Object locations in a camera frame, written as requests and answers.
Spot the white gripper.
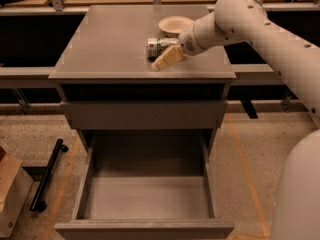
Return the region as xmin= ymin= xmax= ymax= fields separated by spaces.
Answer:
xmin=151 ymin=21 xmax=208 ymax=71

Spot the green white 7up can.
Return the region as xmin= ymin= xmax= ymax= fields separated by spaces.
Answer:
xmin=146 ymin=38 xmax=178 ymax=59

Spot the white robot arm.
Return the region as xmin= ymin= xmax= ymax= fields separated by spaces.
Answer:
xmin=152 ymin=0 xmax=320 ymax=240

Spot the grey drawer cabinet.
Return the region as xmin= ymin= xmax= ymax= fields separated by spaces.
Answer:
xmin=49 ymin=5 xmax=236 ymax=146

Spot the open grey middle drawer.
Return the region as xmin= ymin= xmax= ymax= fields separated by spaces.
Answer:
xmin=55 ymin=132 xmax=234 ymax=240

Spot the white paper bowl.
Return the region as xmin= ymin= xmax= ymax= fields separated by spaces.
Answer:
xmin=158 ymin=16 xmax=193 ymax=37

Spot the black metal bar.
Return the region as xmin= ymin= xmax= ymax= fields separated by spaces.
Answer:
xmin=29 ymin=139 xmax=68 ymax=212

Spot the brown cardboard box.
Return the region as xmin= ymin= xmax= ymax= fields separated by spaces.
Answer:
xmin=0 ymin=147 xmax=33 ymax=238

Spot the grey metal workbench rail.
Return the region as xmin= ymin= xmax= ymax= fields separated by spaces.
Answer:
xmin=0 ymin=64 xmax=283 ymax=89

